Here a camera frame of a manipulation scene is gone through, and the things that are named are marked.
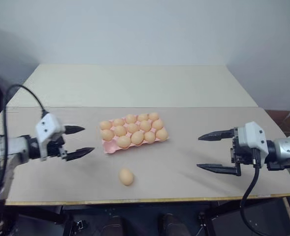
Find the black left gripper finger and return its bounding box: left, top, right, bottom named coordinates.
left=65, top=147, right=96, bottom=162
left=64, top=124, right=86, bottom=135

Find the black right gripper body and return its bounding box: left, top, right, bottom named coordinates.
left=230, top=128, right=256, bottom=166

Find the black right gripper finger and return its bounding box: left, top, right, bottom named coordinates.
left=196, top=163, right=242, bottom=177
left=197, top=128, right=235, bottom=142

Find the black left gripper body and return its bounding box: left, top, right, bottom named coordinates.
left=46, top=136, right=68, bottom=161

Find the pink egg tray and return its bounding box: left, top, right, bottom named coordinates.
left=97, top=117, right=171, bottom=155

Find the brown cardboard box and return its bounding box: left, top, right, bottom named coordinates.
left=265, top=109, right=290, bottom=137

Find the silver metal latch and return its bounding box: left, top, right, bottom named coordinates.
left=72, top=219, right=89, bottom=231

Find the dark brown rounded shape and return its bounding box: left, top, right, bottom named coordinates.
left=104, top=215, right=126, bottom=236

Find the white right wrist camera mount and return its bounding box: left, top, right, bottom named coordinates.
left=233, top=121, right=268, bottom=151

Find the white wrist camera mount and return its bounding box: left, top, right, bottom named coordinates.
left=233, top=121, right=268, bottom=151
left=34, top=113, right=65, bottom=162

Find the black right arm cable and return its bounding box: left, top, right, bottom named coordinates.
left=240, top=147, right=290, bottom=236

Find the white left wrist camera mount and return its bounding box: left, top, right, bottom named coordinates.
left=34, top=113, right=65, bottom=162

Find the black metal table frame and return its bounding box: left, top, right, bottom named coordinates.
left=3, top=196, right=290, bottom=236

